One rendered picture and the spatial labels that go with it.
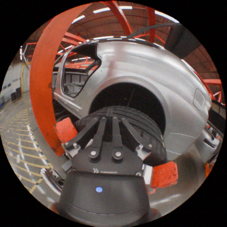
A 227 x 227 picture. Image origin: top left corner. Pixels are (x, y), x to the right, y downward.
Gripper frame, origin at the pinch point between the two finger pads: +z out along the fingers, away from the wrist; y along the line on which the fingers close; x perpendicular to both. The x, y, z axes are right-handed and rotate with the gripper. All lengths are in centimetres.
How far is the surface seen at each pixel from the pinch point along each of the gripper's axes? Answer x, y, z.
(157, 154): -7.7, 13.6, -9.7
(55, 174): -20.8, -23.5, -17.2
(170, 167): -9.6, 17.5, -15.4
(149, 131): -4.5, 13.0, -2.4
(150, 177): -10.9, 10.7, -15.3
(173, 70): 27, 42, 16
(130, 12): 663, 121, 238
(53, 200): -110, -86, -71
